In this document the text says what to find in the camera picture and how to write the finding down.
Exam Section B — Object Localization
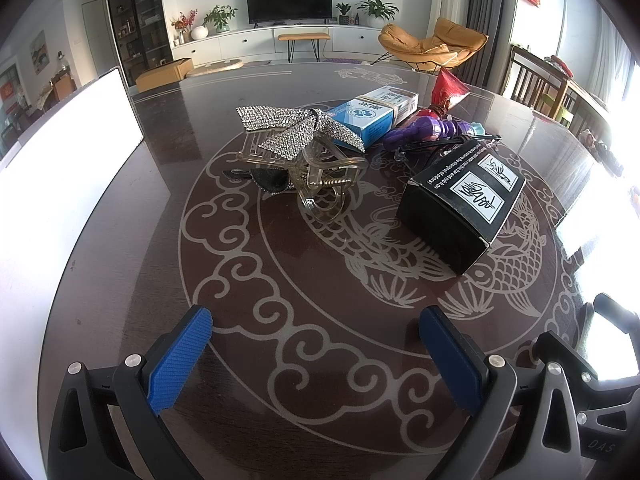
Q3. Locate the dark patterned desktop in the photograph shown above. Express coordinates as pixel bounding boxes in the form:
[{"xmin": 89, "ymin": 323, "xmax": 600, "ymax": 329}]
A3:
[{"xmin": 37, "ymin": 62, "xmax": 640, "ymax": 480}]

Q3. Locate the black box with white labels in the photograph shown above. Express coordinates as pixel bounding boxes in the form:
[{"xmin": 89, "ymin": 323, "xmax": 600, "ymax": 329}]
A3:
[{"xmin": 396, "ymin": 136, "xmax": 527, "ymax": 277}]

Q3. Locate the rhinestone bow hair claw clip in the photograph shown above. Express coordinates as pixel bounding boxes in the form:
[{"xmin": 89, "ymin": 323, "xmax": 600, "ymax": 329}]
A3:
[{"xmin": 235, "ymin": 106, "xmax": 369, "ymax": 217}]

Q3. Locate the black thin cord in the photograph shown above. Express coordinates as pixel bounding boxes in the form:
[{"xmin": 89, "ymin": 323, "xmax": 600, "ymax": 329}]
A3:
[{"xmin": 395, "ymin": 135, "xmax": 502, "ymax": 166}]

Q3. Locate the brown wooden furniture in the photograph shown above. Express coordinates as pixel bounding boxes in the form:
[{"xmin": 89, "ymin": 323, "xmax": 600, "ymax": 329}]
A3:
[{"xmin": 35, "ymin": 57, "xmax": 76, "ymax": 111}]

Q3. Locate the black flat television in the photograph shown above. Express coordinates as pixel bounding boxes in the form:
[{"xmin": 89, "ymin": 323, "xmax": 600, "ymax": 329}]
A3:
[{"xmin": 245, "ymin": 0, "xmax": 333, "ymax": 25}]

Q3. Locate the black glitter hair clip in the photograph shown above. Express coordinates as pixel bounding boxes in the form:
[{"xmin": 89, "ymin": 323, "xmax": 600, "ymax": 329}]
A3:
[{"xmin": 220, "ymin": 166, "xmax": 293, "ymax": 195}]

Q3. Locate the large leafy potted plant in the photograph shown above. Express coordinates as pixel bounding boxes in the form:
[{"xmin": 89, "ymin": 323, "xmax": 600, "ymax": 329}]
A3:
[{"xmin": 356, "ymin": 0, "xmax": 401, "ymax": 28}]

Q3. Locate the grey curtain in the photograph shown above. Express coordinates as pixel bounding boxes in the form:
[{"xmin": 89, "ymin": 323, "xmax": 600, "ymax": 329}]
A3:
[{"xmin": 470, "ymin": 0, "xmax": 518, "ymax": 93}]

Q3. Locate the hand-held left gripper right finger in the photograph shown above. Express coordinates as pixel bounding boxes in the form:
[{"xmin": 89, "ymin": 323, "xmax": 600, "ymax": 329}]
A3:
[{"xmin": 419, "ymin": 305, "xmax": 583, "ymax": 480}]

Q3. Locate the green bushy potted plant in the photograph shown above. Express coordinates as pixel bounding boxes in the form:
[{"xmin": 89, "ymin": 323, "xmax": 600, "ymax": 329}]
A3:
[{"xmin": 202, "ymin": 5, "xmax": 240, "ymax": 34}]

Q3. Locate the purple lotus toy wand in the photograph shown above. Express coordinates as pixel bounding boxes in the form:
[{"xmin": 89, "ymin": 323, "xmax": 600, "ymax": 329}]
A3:
[{"xmin": 384, "ymin": 114, "xmax": 485, "ymax": 153}]

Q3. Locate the wooden bench with metal legs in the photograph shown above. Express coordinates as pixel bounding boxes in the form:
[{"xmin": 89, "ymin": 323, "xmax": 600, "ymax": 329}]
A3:
[{"xmin": 278, "ymin": 33, "xmax": 332, "ymax": 63}]

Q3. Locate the framed wall painting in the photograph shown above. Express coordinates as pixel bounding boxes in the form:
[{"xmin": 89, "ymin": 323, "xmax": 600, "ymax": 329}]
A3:
[{"xmin": 29, "ymin": 30, "xmax": 49, "ymax": 72}]

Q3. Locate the tall dark display cabinet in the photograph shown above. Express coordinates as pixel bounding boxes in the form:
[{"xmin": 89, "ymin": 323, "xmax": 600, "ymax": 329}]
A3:
[{"xmin": 104, "ymin": 0, "xmax": 173, "ymax": 86}]

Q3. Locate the dark wooden chair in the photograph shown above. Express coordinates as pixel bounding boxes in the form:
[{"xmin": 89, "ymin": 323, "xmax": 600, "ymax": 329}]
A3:
[{"xmin": 507, "ymin": 45, "xmax": 571, "ymax": 116}]

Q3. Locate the cardboard box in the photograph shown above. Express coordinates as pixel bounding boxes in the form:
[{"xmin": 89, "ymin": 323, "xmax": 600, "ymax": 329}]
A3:
[{"xmin": 135, "ymin": 57, "xmax": 194, "ymax": 92}]

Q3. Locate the cluttered wooden side table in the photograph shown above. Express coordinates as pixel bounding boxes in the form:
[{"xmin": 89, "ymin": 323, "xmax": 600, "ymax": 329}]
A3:
[{"xmin": 550, "ymin": 55, "xmax": 640, "ymax": 176}]

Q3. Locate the tan lounge chair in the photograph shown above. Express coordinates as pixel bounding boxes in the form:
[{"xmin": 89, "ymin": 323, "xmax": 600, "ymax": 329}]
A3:
[{"xmin": 377, "ymin": 17, "xmax": 489, "ymax": 73}]

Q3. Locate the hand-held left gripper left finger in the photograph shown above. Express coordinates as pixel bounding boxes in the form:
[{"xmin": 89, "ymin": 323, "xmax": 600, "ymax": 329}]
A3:
[{"xmin": 46, "ymin": 304, "xmax": 213, "ymax": 480}]

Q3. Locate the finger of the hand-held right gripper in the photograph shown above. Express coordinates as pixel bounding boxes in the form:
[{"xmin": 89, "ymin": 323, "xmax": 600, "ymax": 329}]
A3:
[
  {"xmin": 591, "ymin": 292, "xmax": 640, "ymax": 335},
  {"xmin": 531, "ymin": 330, "xmax": 640, "ymax": 386}
]

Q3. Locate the red foil packet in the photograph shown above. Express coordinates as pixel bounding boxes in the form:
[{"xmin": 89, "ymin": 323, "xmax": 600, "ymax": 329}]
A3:
[{"xmin": 431, "ymin": 68, "xmax": 472, "ymax": 111}]

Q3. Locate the red flower plant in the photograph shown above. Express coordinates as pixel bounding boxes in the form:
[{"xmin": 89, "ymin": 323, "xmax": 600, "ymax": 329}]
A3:
[{"xmin": 171, "ymin": 10, "xmax": 198, "ymax": 45}]

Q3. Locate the blue and white carton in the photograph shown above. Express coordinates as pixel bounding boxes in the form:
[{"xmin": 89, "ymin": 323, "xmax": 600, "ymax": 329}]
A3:
[{"xmin": 327, "ymin": 86, "xmax": 420, "ymax": 150}]

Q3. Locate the white low television cabinet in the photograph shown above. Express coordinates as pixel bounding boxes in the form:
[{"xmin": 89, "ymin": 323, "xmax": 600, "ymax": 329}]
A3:
[{"xmin": 170, "ymin": 25, "xmax": 396, "ymax": 63}]

